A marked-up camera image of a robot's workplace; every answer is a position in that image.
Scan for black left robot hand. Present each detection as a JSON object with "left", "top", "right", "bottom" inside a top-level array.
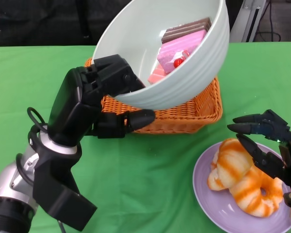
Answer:
[{"left": 48, "top": 54, "right": 157, "bottom": 147}]

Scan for orange striped bread roll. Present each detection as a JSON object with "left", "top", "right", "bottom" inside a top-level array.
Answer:
[
  {"left": 206, "top": 138, "right": 256, "bottom": 192},
  {"left": 229, "top": 165, "right": 285, "bottom": 217}
]

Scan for red cake with cherries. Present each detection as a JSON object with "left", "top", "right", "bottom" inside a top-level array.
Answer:
[{"left": 147, "top": 50, "right": 191, "bottom": 85}]

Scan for grey round bowl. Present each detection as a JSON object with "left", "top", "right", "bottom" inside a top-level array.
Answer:
[{"left": 91, "top": 0, "right": 231, "bottom": 111}]

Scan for pink layered cake slice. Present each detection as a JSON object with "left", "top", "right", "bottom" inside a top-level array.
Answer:
[{"left": 157, "top": 29, "right": 208, "bottom": 74}]

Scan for chocolate layered cake slice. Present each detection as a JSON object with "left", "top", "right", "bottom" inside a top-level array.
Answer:
[{"left": 161, "top": 17, "right": 212, "bottom": 45}]

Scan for lavender round plate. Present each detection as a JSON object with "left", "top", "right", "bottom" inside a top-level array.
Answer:
[{"left": 192, "top": 141, "right": 291, "bottom": 233}]

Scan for orange wicker basket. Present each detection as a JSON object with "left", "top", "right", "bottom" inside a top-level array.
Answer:
[{"left": 84, "top": 57, "right": 224, "bottom": 135}]

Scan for black fabric backdrop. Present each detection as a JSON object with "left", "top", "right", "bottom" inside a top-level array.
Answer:
[{"left": 0, "top": 0, "right": 243, "bottom": 48}]

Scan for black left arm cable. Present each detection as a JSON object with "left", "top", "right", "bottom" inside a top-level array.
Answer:
[{"left": 26, "top": 106, "right": 49, "bottom": 134}]

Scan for black floor cable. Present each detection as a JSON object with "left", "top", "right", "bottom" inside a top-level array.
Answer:
[{"left": 255, "top": 0, "right": 282, "bottom": 42}]

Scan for grey aluminium frame post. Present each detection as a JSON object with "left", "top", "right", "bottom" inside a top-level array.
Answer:
[{"left": 228, "top": 0, "right": 267, "bottom": 44}]

